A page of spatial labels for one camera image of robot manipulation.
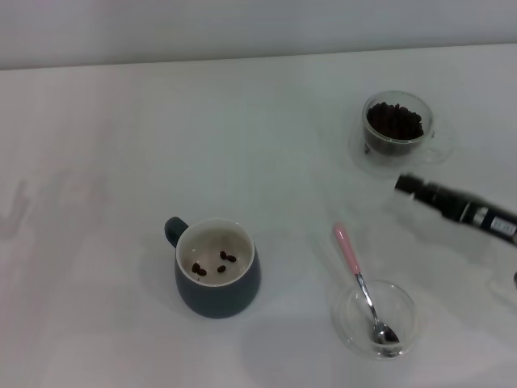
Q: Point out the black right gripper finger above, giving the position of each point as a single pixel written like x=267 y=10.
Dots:
x=410 y=188

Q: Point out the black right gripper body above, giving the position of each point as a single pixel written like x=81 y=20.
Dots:
x=468 y=210

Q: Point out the dark mug with white interior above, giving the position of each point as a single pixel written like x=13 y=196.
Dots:
x=218 y=299

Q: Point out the pile of coffee beans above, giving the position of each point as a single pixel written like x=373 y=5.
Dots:
x=395 y=121

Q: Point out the clear glass bowl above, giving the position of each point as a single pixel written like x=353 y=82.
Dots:
x=407 y=307

